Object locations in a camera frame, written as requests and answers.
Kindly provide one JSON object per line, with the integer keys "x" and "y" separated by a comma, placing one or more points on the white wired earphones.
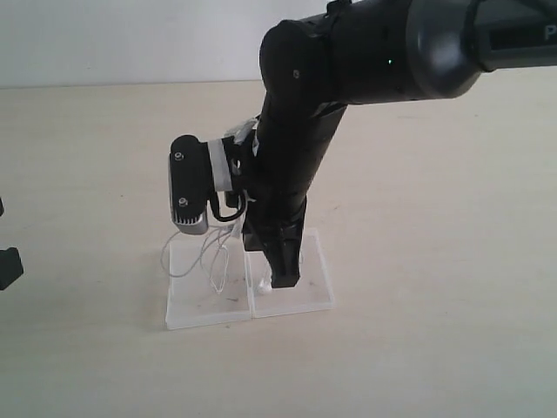
{"x": 213, "y": 258}

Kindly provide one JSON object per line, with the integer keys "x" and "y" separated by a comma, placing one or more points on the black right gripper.
{"x": 288, "y": 149}

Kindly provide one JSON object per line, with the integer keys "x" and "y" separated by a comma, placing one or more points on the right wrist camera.
{"x": 217, "y": 175}

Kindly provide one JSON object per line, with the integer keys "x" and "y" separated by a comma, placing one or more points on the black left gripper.
{"x": 11, "y": 267}

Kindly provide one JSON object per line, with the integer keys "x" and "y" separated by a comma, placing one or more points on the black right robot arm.
{"x": 366, "y": 53}

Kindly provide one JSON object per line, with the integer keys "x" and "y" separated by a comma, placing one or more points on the clear plastic hinged case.
{"x": 248, "y": 293}

